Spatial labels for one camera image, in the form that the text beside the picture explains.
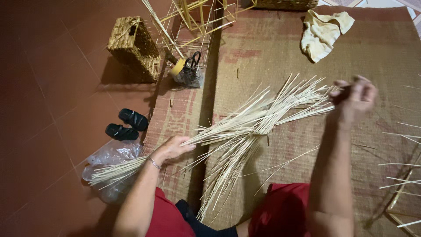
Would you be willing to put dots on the person's right hand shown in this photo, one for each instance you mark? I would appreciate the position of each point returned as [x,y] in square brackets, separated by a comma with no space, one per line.
[357,95]

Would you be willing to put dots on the person's left hand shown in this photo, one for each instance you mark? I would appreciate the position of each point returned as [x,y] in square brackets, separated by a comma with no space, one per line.
[171,149]

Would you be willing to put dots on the person's right fingers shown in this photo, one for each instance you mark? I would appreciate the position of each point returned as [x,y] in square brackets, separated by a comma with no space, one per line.
[357,87]

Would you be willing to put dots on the bundle of pale rattan strips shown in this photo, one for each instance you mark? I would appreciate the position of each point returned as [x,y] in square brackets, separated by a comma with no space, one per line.
[243,128]

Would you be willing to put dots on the woven brown floor mat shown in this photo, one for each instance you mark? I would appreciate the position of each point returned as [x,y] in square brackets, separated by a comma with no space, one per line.
[329,138]

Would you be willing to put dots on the cream crumpled cloth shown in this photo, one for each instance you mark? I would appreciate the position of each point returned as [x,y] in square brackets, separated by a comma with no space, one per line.
[324,33]

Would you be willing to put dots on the woven wicker basket edge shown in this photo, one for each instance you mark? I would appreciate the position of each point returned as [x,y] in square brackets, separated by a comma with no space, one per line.
[286,4]

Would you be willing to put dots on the person's red shorts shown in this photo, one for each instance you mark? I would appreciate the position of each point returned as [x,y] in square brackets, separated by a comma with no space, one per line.
[283,212]

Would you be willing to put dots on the metal mesh tool holder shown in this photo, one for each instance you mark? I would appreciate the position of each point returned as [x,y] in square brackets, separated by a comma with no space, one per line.
[189,77]

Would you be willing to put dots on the yellow tape roll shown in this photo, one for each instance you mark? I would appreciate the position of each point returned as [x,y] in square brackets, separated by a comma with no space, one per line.
[178,66]

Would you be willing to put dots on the woven reddish floor mat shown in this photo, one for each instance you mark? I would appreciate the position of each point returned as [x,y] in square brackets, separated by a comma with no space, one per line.
[177,108]

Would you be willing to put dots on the person's black shirt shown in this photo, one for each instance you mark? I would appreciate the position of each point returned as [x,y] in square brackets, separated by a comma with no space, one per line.
[200,223]

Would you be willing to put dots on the woven rectangular wicker basket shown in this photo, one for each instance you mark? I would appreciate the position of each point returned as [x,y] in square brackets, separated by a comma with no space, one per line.
[135,49]

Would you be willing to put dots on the black sandal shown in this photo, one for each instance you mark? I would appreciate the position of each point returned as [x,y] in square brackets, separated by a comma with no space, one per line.
[121,132]
[133,119]

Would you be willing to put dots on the clear plastic bag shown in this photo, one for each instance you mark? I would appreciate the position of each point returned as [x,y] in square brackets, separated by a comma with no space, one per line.
[110,164]

